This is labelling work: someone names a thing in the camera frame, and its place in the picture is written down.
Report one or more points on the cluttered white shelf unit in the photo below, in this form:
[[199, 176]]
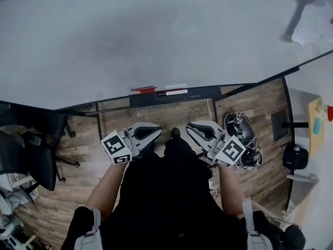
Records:
[[15, 181]]

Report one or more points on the red flat eraser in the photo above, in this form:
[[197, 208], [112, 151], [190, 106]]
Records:
[[143, 90]]

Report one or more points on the red and white button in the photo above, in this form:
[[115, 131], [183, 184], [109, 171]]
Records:
[[330, 113]]

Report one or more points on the person's black clothing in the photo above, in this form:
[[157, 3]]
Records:
[[169, 204]]

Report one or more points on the black table pedestal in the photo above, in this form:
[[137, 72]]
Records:
[[278, 125]]

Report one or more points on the black bag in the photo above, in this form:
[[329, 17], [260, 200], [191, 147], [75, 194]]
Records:
[[295, 159]]

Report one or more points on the black waist device box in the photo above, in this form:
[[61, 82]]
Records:
[[208, 163]]

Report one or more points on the yellow wooden shelf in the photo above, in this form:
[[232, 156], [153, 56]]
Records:
[[318, 144]]

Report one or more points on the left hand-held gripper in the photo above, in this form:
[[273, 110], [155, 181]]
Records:
[[114, 147]]

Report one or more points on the white paper sheet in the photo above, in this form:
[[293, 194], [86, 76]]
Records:
[[312, 25]]

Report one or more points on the black mesh office chair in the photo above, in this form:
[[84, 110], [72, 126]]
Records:
[[44, 165], [39, 121]]

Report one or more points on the teal pad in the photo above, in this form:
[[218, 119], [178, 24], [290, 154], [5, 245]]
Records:
[[317, 126]]

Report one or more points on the person's black right shoe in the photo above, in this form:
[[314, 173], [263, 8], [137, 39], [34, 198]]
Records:
[[176, 133]]

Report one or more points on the person's left forearm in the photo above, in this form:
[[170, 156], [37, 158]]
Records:
[[106, 189]]

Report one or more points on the black-capped white whiteboard marker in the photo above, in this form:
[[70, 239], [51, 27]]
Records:
[[177, 92]]

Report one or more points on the person's right forearm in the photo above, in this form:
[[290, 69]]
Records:
[[230, 191]]

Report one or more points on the large white whiteboard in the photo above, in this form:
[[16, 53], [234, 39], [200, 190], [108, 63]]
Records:
[[130, 35]]

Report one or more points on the white desk leg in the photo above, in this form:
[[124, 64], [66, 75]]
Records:
[[301, 178]]

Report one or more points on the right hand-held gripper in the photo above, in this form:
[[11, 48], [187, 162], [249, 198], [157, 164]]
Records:
[[230, 150]]

